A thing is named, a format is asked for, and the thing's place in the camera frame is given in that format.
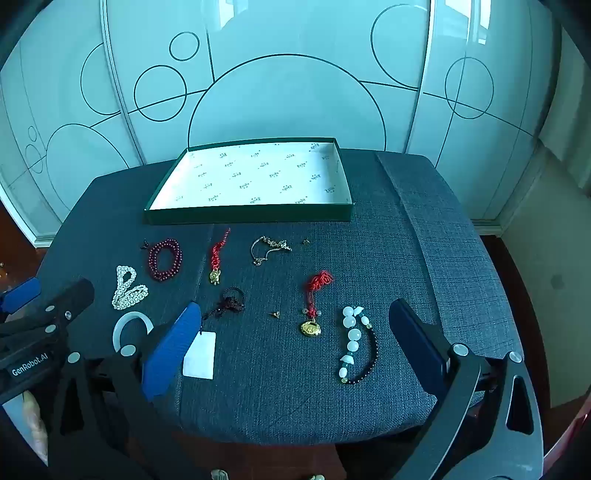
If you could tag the grey fabric ottoman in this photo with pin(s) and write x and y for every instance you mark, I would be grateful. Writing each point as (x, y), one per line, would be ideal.
(286, 392)

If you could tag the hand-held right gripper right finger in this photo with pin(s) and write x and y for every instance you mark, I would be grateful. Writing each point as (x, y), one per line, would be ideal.
(415, 350)

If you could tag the white paper tag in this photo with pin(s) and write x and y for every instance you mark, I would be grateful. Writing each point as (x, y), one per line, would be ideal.
(201, 355)

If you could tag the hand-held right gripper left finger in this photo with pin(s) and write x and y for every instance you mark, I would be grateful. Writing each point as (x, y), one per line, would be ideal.
(168, 350)

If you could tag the white jade bangle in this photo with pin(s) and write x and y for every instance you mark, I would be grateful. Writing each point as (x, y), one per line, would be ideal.
(134, 315)

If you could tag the white pearl beaded ornament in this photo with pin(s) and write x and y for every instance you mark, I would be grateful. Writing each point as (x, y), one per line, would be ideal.
(131, 300)

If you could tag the green shallow cardboard box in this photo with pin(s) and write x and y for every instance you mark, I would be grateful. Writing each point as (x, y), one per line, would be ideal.
(249, 180)

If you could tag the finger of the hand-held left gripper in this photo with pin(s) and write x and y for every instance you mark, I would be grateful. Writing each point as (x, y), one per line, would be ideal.
(21, 295)
(69, 297)

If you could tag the person's left hand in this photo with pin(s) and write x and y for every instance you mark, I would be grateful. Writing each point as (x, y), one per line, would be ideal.
(36, 422)

